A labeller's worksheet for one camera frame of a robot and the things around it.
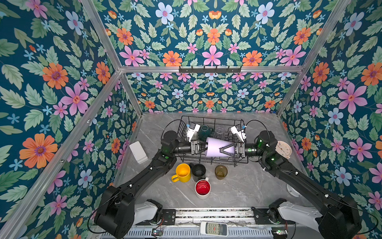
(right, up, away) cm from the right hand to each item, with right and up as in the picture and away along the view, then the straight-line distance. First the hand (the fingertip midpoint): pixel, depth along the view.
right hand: (221, 151), depth 63 cm
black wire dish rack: (-17, +2, +1) cm, 17 cm away
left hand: (-4, +2, +1) cm, 5 cm away
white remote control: (-3, -38, +6) cm, 38 cm away
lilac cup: (-4, +3, -3) cm, 6 cm away
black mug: (-11, -16, +23) cm, 30 cm away
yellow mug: (-20, -18, +25) cm, 36 cm away
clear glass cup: (+3, +6, +33) cm, 33 cm away
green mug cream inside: (-7, +7, +30) cm, 32 cm away
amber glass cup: (+3, -17, +25) cm, 30 cm away
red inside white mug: (-8, -24, +19) cm, 32 cm away
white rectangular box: (-50, -6, +31) cm, 59 cm away
